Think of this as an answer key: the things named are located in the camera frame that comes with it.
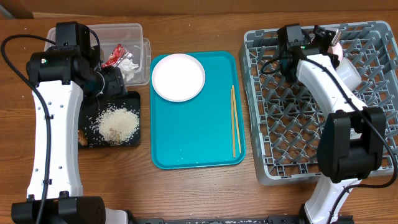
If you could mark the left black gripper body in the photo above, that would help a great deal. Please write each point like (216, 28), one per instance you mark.
(114, 82)

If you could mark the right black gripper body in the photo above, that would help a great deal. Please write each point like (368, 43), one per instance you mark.
(332, 56)

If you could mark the small white rice bowl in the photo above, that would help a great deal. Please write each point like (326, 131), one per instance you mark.
(336, 50)

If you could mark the white napkin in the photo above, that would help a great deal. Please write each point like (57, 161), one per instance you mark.
(127, 66)

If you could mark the red snack wrapper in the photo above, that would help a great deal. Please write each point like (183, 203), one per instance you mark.
(117, 54)

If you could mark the grey metal bowl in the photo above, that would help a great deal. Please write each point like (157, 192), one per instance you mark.
(349, 74)

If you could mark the rice pile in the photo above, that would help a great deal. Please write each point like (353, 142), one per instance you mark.
(116, 126)

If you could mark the golden food scrap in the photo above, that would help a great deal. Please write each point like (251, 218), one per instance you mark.
(82, 138)

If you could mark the large white plate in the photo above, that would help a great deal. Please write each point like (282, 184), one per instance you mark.
(178, 77)

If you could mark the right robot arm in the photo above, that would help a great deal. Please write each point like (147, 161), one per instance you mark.
(352, 141)

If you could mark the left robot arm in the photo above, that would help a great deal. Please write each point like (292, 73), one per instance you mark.
(61, 77)

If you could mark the grey dishwasher rack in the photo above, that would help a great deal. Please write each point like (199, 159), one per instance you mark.
(286, 122)

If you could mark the black plastic tray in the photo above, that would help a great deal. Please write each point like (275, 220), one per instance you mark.
(90, 111)

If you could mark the clear plastic bin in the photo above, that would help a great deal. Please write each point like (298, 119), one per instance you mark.
(104, 38)

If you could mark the teal serving tray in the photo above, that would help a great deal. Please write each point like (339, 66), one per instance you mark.
(197, 132)

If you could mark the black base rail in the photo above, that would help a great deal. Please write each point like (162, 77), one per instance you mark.
(273, 219)

